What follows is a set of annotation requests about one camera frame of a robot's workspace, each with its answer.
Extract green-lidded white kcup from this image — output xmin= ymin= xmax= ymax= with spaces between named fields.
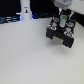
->
xmin=60 ymin=14 xmax=67 ymax=28

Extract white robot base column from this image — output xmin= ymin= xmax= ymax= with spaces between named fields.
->
xmin=20 ymin=0 xmax=32 ymax=20

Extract black kcup holder drawer box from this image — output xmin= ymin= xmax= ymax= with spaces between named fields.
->
xmin=46 ymin=15 xmax=76 ymax=48

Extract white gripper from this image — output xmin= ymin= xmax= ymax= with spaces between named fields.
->
xmin=52 ymin=2 xmax=72 ymax=22

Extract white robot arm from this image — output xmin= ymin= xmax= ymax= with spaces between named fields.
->
xmin=53 ymin=0 xmax=72 ymax=23

